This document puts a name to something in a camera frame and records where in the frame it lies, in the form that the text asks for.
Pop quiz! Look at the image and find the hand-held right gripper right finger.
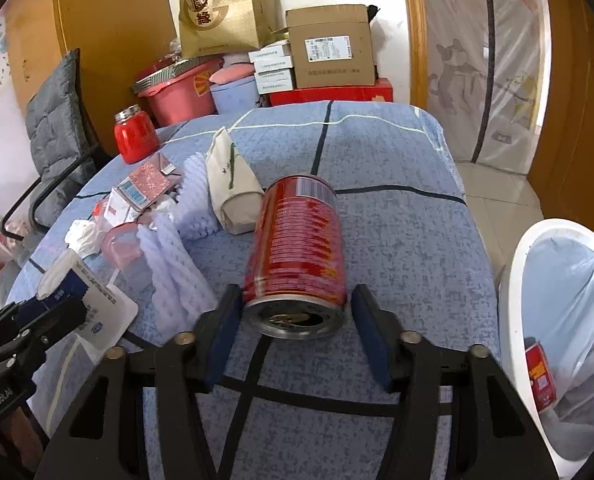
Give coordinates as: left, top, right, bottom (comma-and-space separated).
349, 284, 560, 480

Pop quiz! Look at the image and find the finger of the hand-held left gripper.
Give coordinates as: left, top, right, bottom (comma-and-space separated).
17, 299, 88, 356
4, 297, 45, 319

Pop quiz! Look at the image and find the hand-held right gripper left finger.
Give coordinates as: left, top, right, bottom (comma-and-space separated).
34, 284, 242, 480

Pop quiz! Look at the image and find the white blue packet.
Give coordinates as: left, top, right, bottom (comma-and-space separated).
37, 250, 138, 348

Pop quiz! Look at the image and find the long white foam net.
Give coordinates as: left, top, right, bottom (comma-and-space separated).
137, 210, 220, 336

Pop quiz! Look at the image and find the white tissue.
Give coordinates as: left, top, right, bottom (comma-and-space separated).
66, 219, 108, 258

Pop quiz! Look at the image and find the clear plastic cup red lid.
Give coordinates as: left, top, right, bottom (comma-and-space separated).
101, 224, 150, 286

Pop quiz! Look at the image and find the red drink can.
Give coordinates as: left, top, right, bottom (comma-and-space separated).
241, 175, 348, 342

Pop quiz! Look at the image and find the white trash bin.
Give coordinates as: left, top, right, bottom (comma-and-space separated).
497, 217, 594, 463

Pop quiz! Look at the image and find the pink printed carton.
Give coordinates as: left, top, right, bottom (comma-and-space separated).
112, 154, 184, 211

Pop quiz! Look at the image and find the blue checked bed sheet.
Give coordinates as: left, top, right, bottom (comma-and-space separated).
4, 100, 502, 480

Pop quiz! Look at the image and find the small white red box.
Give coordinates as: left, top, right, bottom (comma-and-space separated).
93, 195, 142, 226

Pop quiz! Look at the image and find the short white foam net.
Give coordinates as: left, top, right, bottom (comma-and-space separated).
176, 152, 238, 241

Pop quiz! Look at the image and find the beige paper packet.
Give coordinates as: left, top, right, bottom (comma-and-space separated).
206, 127, 266, 236

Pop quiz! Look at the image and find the grey cushioned chair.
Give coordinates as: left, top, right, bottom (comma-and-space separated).
24, 49, 98, 221

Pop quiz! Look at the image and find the red jar silver lid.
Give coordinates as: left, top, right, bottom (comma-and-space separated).
114, 105, 158, 164

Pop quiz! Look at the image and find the clear bin liner bag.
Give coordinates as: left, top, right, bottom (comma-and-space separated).
524, 237, 594, 436

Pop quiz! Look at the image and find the white container pink lid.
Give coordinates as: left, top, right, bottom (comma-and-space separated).
210, 76, 258, 116

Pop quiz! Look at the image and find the pink plastic basin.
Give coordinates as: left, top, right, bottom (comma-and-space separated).
137, 57, 225, 127

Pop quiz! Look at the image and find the flat red box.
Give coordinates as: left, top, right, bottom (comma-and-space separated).
268, 77, 394, 107

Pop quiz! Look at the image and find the pink bucket lid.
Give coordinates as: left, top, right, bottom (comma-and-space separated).
211, 62, 255, 86

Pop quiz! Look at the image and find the striped tray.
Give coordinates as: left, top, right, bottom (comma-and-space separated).
132, 57, 205, 95

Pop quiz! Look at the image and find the brown cardboard box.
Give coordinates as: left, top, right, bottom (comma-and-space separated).
284, 4, 378, 89

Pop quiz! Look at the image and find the wooden wardrobe door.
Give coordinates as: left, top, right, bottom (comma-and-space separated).
7, 0, 178, 158

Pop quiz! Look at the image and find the mesh door curtain cat print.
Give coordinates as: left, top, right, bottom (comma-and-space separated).
417, 0, 550, 166

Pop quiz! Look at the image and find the wooden room door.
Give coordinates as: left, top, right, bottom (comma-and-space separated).
527, 0, 594, 241

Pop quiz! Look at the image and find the gold paper bag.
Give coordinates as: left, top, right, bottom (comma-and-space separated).
174, 0, 282, 58

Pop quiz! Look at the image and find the black chair frame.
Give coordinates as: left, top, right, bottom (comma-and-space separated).
0, 145, 108, 241

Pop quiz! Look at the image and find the wooden door frame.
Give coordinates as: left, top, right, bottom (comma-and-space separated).
399, 0, 430, 111

